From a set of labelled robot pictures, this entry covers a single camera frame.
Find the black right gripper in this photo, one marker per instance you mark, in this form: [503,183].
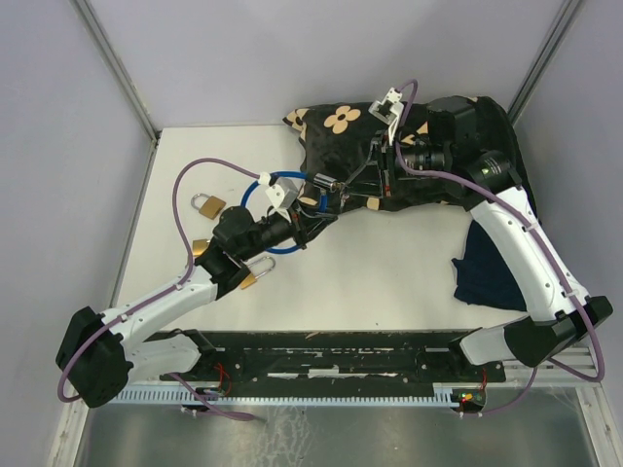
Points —
[384,157]

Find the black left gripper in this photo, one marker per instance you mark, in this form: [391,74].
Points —
[306,221]

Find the large brass padlock with keys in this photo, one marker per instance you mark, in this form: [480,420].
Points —
[257,269]

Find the brass padlock with key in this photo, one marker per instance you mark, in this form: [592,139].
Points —
[208,206]

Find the small brass padlock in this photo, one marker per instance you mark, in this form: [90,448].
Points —
[199,246]

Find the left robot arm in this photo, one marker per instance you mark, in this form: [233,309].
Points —
[102,352]

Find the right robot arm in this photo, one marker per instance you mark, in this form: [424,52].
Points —
[466,152]

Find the black floral patterned blanket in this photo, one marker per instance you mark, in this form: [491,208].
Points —
[337,138]

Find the dark blue cloth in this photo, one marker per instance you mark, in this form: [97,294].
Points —
[482,276]

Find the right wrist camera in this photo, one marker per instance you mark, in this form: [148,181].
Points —
[389,111]

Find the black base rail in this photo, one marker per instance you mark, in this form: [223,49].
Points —
[310,364]

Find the right aluminium frame post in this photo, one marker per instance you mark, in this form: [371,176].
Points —
[555,36]

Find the aluminium frame post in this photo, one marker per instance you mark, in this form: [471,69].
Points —
[89,18]
[555,36]

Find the left aluminium frame post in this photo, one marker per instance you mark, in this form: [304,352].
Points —
[89,18]

